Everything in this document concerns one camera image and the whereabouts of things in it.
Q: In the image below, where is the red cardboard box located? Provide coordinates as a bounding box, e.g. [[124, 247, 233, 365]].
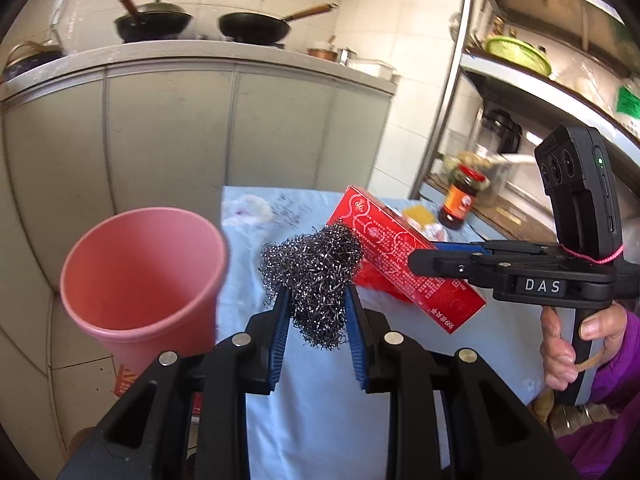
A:
[[326, 185, 487, 335]]

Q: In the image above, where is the black frying pan wooden handle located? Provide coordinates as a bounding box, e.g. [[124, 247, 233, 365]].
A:
[[218, 3, 338, 46]]

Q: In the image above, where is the person's right hand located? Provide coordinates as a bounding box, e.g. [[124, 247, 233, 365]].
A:
[[540, 304, 630, 392]]

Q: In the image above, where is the metal shelf rack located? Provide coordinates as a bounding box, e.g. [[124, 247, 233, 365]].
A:
[[407, 0, 640, 241]]

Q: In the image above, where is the person's right forearm purple sleeve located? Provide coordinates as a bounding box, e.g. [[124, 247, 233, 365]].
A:
[[554, 305, 640, 480]]

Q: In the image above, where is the dark woven basket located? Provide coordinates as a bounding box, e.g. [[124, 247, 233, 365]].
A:
[[4, 40, 65, 81]]

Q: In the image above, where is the white plastic container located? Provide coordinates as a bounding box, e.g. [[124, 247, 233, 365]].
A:
[[346, 58, 396, 81]]

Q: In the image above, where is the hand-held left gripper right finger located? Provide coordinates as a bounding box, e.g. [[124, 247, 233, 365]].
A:
[[344, 284, 581, 480]]

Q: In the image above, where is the grey kitchen cabinet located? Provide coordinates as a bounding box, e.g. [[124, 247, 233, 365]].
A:
[[0, 42, 401, 461]]

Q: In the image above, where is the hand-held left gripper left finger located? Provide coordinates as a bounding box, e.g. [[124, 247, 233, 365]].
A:
[[57, 285, 292, 480]]

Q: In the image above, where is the red packet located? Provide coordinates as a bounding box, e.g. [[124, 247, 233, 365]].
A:
[[114, 364, 139, 397]]

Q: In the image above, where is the pink plastic bucket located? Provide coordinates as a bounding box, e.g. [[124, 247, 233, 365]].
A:
[[60, 206, 230, 376]]

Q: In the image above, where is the black wok with lid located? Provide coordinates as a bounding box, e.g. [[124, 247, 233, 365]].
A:
[[114, 0, 193, 43]]

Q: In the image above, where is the clear plastic food container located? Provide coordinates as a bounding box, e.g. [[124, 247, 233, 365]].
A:
[[442, 127, 482, 171]]

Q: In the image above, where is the green packet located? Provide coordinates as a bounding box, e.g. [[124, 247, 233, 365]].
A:
[[617, 85, 640, 122]]

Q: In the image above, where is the green plastic basket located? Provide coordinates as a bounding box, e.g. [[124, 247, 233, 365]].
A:
[[485, 36, 553, 77]]

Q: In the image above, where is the light blue floral tablecloth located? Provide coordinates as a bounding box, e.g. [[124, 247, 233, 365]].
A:
[[215, 186, 551, 480]]

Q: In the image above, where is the clear plastic jar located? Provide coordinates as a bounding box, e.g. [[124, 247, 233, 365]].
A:
[[470, 142, 516, 207]]

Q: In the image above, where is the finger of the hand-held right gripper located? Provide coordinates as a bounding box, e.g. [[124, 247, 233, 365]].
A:
[[432, 241, 489, 254], [407, 249, 494, 289]]

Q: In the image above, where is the steel wool scrubber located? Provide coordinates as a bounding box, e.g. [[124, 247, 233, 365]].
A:
[[259, 223, 365, 348]]

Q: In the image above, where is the yellow foam fruit net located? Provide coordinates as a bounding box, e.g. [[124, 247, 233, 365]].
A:
[[402, 203, 436, 228]]

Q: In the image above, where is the small copper pot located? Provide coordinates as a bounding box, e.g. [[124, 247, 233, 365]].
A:
[[306, 37, 337, 61]]

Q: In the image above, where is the chili sauce glass jar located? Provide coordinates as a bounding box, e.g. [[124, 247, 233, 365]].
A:
[[438, 164, 488, 232]]

